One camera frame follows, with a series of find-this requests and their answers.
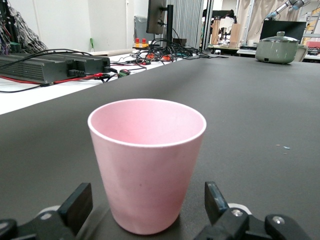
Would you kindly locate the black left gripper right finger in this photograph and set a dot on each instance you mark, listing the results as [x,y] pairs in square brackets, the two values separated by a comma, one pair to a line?
[217,202]

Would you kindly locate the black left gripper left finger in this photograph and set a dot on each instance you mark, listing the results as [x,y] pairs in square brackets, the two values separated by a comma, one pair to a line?
[77,202]

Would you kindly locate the pink plastic cup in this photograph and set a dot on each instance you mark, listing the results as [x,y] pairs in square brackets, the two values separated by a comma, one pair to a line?
[147,170]

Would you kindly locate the grey background robot arm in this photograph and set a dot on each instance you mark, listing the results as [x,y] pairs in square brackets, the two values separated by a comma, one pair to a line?
[285,6]

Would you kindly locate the dark grey table mat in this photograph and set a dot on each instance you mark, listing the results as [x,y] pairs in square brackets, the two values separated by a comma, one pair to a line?
[250,112]

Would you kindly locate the green and red connector plug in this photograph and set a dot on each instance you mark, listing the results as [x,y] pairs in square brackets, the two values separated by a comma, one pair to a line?
[124,73]

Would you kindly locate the black power supply box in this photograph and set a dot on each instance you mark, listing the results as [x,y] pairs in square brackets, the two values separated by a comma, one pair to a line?
[32,68]

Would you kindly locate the pale green cooking pot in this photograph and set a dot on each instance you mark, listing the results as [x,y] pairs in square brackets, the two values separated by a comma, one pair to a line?
[275,53]

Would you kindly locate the tall wooden box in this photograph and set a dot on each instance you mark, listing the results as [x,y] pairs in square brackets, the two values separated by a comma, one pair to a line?
[235,35]

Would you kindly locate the yellow box with red buttons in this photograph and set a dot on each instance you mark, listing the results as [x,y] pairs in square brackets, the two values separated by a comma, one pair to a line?
[140,44]

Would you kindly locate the glass lid with beige knob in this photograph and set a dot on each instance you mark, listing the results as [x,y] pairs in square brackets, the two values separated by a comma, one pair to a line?
[280,38]

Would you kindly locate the wide black monitor screen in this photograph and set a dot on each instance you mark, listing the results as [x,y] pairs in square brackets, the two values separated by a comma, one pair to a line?
[271,28]

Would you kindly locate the grey corrugated panel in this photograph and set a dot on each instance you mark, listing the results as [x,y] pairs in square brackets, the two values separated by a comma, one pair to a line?
[187,22]

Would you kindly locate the black computer monitor on stand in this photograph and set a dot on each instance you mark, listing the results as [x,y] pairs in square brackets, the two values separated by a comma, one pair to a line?
[156,17]

